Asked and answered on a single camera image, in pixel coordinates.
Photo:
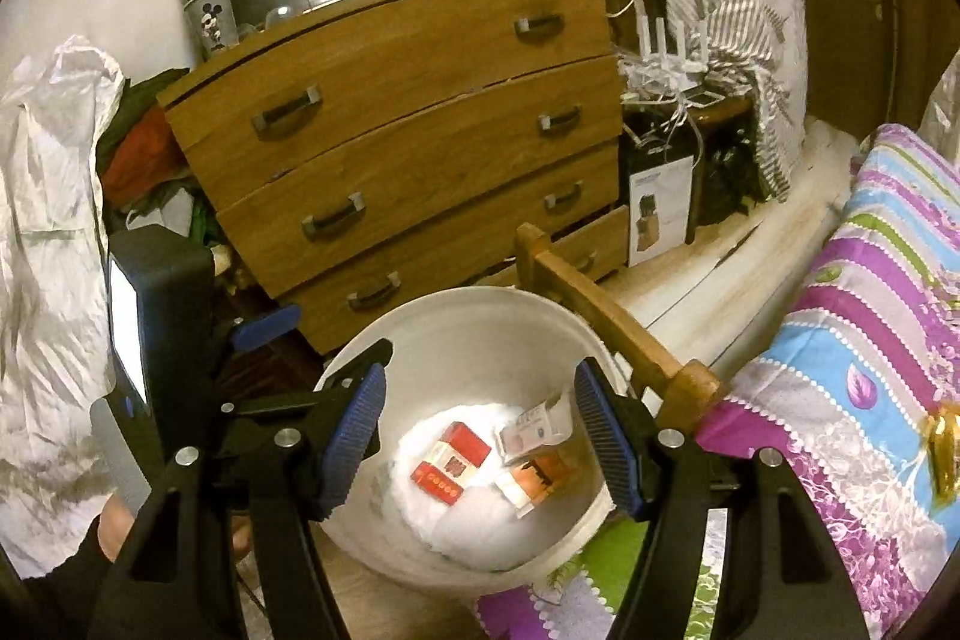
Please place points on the black plastic bag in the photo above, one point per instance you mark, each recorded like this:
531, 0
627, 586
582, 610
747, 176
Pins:
727, 183

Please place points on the wooden bed frame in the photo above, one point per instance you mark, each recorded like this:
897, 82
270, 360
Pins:
600, 310

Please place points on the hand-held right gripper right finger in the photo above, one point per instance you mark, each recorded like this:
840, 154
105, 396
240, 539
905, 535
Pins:
607, 437

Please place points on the white crinkled plastic sheet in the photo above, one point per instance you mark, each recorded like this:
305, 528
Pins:
45, 310

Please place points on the white plastic bucket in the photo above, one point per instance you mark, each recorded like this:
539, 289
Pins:
465, 325

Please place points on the grey cartoon print cup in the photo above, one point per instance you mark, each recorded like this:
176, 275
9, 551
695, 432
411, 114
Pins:
211, 21

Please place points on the bright green cloth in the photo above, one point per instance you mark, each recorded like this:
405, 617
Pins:
202, 224

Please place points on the knife block carton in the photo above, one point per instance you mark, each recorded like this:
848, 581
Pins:
660, 212

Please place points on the clear plastic wrapped bundle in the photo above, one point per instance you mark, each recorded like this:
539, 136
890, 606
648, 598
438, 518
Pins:
941, 111

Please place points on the orange cloth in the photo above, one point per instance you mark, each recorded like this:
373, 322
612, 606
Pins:
142, 153

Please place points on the white mattress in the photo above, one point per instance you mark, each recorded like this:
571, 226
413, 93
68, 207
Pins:
712, 302

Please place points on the gold yellow wrapper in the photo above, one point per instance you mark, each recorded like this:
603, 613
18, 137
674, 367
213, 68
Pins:
946, 452

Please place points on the white paper packet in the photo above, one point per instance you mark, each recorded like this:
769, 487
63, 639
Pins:
534, 431

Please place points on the red and white box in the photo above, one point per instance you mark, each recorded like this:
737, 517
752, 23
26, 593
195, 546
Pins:
450, 460

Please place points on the person's left hand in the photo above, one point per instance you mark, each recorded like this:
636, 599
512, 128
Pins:
116, 527

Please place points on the dark green cloth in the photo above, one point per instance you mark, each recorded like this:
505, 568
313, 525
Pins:
135, 93

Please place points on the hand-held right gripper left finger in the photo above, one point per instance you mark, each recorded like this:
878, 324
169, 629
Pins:
352, 437

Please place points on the person's left forearm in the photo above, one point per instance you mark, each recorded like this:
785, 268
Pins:
71, 557

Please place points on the wooden chest of drawers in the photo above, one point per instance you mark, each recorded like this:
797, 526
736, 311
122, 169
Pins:
420, 108

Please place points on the striped floral blanket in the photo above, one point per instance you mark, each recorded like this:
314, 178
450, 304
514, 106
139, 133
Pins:
825, 347

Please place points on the orange and white box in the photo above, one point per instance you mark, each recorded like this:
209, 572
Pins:
536, 484

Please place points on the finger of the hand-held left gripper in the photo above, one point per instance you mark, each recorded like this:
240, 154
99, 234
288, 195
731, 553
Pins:
266, 326
300, 396

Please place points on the white router with antennas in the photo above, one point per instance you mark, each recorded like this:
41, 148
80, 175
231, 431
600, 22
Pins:
664, 36

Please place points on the wooden drawer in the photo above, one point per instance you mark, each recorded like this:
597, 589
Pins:
450, 160
600, 239
420, 59
465, 235

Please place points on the small wooden table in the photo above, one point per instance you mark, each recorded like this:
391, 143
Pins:
731, 111

